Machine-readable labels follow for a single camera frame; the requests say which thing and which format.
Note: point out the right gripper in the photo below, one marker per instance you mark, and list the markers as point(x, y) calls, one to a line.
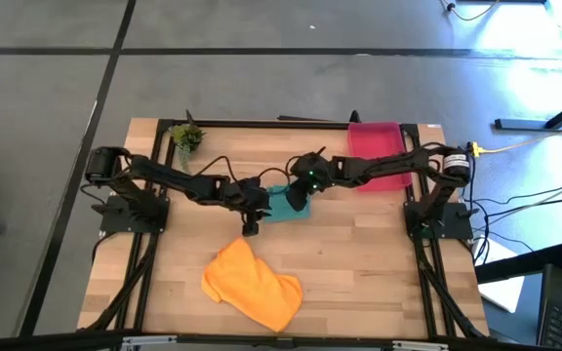
point(312, 170)

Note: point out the white paper sheet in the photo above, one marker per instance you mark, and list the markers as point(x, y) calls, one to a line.
point(503, 295)

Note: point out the black stand base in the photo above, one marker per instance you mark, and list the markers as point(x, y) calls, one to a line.
point(520, 125)

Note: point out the teal microfiber towel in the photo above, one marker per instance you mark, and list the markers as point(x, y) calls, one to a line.
point(278, 207)

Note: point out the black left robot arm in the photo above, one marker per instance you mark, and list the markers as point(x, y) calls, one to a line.
point(173, 178)

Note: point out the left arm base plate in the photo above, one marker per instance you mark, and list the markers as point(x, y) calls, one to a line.
point(115, 222)

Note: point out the silver metal bracket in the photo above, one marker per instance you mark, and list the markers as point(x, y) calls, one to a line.
point(149, 340)
point(420, 346)

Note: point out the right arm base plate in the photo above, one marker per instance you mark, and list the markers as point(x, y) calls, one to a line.
point(456, 224)

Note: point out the orange microfiber towel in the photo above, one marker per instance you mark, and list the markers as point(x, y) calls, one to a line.
point(252, 287)

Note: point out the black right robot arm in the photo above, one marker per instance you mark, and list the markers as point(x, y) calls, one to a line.
point(393, 163)

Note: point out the black aluminium table frame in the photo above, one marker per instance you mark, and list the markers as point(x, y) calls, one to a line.
point(261, 124)

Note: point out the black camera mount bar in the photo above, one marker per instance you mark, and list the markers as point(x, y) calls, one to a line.
point(42, 341)

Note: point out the pink plastic basket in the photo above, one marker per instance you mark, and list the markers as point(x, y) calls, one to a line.
point(373, 139)

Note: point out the black desk beam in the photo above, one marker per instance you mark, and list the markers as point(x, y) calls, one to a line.
point(520, 265)

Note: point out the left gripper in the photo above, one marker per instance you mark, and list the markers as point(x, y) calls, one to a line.
point(249, 195)

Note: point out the small potted green plant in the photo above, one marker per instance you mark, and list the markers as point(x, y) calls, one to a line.
point(188, 137)

